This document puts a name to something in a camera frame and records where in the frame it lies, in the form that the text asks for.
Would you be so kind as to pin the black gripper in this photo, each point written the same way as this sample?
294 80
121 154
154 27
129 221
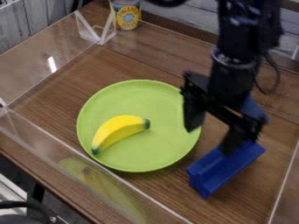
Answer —
224 95

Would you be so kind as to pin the blue plastic block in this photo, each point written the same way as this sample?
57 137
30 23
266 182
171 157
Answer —
217 168

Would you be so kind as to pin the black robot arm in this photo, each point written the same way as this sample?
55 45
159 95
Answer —
250 31

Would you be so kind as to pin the green round plate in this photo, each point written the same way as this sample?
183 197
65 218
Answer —
159 146

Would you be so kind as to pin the yellow toy banana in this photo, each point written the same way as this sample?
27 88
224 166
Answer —
117 129

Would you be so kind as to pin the yellow labelled tin can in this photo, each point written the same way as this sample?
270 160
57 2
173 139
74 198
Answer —
129 13

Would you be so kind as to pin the clear acrylic enclosure wall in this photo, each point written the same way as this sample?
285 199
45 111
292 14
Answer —
57 69

